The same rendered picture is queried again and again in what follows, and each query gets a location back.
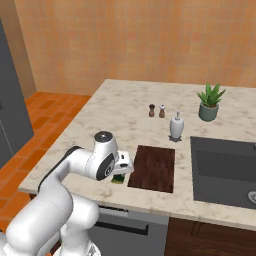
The white-capped wooden salt shaker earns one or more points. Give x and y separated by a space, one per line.
162 111

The dark wooden cupboard door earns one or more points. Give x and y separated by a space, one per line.
210 238

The dark grey sink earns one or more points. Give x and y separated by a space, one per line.
223 171

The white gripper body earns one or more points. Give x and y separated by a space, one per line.
122 169

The green plant in grey pot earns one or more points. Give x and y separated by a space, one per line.
210 102

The white soap dispenser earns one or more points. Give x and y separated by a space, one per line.
176 126

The grey dishwasher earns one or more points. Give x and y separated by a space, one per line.
130 233

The green and yellow sponge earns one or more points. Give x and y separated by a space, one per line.
117 179

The grey fridge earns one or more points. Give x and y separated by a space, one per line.
11 110

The dark brown cutting board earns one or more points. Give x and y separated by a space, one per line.
153 168

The dark-capped wooden pepper shaker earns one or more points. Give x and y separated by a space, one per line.
151 110

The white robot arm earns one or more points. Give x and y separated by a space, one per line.
50 206

